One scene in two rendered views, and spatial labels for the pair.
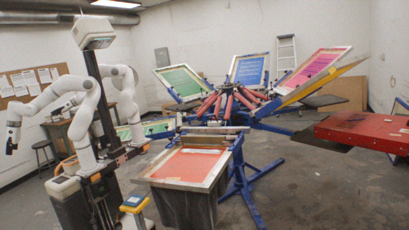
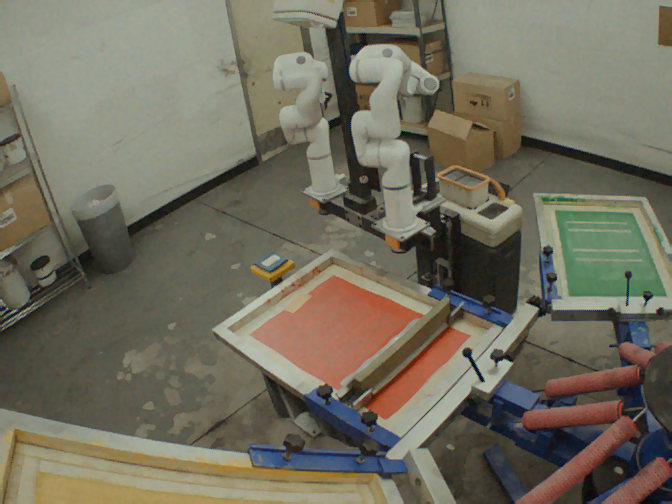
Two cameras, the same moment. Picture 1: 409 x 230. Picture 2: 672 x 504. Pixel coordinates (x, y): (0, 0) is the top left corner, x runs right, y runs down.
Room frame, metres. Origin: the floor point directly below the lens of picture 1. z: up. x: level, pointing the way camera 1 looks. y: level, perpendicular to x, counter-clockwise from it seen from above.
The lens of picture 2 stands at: (2.18, -1.02, 2.08)
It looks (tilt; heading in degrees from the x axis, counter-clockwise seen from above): 32 degrees down; 114
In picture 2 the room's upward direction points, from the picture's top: 10 degrees counter-clockwise
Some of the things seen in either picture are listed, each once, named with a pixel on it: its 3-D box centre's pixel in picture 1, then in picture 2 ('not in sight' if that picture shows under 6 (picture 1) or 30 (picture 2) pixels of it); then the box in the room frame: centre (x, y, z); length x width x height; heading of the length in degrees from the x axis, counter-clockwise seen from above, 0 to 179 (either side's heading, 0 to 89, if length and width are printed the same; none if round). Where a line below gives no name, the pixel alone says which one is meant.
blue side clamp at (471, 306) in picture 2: (176, 142); (468, 310); (2.01, 0.28, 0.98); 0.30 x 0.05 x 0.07; 154
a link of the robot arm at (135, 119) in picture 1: (131, 112); (390, 162); (1.73, 0.53, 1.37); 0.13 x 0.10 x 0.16; 178
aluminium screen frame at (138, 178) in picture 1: (192, 156); (356, 333); (1.68, 0.14, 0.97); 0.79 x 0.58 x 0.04; 154
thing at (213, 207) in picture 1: (219, 190); (310, 410); (1.54, -0.03, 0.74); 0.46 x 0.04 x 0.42; 154
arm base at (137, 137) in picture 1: (135, 132); (401, 202); (1.75, 0.54, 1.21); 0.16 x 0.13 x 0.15; 57
